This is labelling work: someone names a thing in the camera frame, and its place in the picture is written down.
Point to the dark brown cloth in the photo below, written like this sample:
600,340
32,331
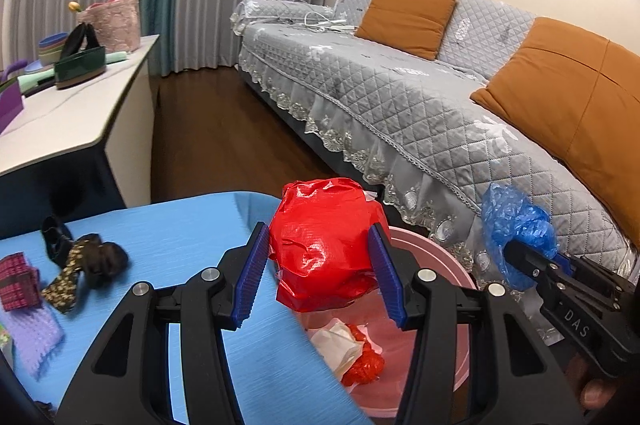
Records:
110,260

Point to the black belt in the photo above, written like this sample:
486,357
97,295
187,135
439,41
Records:
55,240

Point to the white cabinet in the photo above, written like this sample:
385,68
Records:
65,125

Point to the person's right hand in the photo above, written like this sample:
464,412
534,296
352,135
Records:
592,392

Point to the mint green plastic item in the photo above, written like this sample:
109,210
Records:
117,56

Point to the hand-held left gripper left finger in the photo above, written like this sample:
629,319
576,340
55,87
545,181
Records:
252,275

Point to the blue plastic bag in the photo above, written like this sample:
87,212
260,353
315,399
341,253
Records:
515,215

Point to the small red plastic bag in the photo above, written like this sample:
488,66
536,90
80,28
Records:
367,362

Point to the red plaid cloth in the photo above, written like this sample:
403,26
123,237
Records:
17,282

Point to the dark green handbag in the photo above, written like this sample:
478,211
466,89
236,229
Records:
80,67

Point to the stack of coloured bowls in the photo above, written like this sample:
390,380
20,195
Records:
52,47

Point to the crumpled white paper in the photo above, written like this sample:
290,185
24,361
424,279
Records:
337,345

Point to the blue table mat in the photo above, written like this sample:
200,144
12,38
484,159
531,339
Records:
175,240

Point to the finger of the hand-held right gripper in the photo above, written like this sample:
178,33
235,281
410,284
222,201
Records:
562,264
530,265

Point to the brown patterned tie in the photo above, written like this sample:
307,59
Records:
62,287

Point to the grey quilted sofa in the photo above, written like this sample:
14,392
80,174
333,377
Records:
400,105

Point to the blue plate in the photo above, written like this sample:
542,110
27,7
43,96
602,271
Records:
34,67

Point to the colourful gift box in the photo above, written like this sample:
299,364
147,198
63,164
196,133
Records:
10,105

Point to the pink plastic basin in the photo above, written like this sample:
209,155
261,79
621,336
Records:
440,265

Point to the pink lace basket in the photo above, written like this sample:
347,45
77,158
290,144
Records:
117,22

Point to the yellow flower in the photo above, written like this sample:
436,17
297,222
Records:
74,6

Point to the orange cushion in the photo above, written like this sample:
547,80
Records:
407,17
570,105

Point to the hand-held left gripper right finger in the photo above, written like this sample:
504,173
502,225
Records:
385,275

